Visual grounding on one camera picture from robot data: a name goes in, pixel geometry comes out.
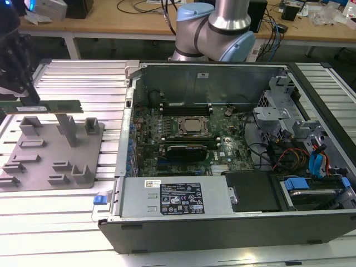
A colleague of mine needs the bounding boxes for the green RAM stick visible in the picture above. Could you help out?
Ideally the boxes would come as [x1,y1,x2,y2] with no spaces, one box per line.
[0,100,84,115]

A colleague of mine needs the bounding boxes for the black camera cable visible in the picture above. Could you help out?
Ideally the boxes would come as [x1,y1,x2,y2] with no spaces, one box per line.
[160,0,179,36]

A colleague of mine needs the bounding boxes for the small black box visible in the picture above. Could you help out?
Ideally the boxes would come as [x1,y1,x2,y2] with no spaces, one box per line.
[281,4,301,21]

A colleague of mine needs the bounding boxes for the grey power supply unit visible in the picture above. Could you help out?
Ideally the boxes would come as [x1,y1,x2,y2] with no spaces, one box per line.
[118,176,237,219]

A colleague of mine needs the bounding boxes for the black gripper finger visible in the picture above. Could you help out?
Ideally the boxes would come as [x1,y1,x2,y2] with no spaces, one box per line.
[19,80,41,107]

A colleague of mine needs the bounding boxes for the clear plastic bags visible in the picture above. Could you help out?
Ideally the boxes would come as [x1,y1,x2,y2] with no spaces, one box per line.
[311,5,345,26]

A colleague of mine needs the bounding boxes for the black RAM slot bank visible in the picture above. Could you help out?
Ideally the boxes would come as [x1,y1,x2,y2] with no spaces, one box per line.
[160,101,214,117]
[160,135,223,149]

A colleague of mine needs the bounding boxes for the red yellow power wires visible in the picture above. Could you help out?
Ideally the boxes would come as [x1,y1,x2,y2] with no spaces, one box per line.
[272,149,309,170]

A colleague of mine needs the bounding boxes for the blue flat data wire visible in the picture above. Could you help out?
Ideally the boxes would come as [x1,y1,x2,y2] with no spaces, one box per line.
[308,151,329,179]

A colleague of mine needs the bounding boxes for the grey parts rack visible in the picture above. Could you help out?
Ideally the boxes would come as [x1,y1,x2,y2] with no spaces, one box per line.
[0,112,107,192]

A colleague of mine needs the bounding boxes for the crumpled white paper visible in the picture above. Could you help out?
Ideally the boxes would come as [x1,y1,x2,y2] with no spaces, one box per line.
[24,13,53,25]

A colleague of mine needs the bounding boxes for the black graphics card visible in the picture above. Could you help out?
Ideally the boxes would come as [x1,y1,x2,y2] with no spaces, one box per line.
[166,144,209,162]

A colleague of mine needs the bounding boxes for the CPU socket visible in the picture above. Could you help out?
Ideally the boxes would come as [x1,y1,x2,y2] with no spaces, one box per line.
[176,114,214,139]

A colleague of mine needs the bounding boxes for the hard disk in blue carrier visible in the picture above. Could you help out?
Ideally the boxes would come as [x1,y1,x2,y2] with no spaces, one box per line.
[279,175,351,212]

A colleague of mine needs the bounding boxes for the black open PC case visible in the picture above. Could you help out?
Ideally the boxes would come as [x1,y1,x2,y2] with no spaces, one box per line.
[91,60,356,255]

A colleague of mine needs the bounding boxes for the large black box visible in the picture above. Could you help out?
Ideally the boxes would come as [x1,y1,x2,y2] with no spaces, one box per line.
[66,0,94,19]

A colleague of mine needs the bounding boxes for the black plastic shroud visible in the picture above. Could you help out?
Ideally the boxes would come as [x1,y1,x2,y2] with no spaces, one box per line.
[222,171,281,214]

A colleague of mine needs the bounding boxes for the silver finned heatsink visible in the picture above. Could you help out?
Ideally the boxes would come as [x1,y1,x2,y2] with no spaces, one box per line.
[210,164,231,175]

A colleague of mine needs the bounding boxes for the green motherboard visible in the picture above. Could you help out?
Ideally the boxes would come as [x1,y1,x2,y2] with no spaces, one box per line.
[130,102,255,177]

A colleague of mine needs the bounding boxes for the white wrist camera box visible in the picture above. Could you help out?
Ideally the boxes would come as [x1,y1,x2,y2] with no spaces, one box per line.
[23,0,69,22]

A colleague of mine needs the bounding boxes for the blue hanging cable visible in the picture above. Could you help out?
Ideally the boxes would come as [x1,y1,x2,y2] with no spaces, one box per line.
[271,22,282,61]

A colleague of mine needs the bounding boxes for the grey metal drive cage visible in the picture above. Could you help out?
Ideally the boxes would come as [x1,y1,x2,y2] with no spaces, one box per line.
[253,75,329,145]

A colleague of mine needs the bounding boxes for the wooden desk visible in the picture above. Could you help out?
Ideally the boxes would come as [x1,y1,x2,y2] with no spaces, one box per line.
[16,0,356,61]

